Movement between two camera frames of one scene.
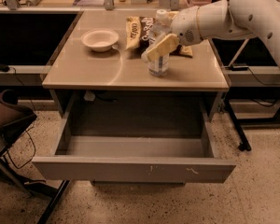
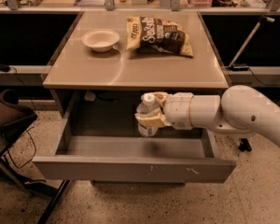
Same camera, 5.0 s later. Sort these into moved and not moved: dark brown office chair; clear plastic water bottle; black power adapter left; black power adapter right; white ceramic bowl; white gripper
Moved: clear plastic water bottle; white gripper
Not moved: black power adapter left; black power adapter right; white ceramic bowl; dark brown office chair
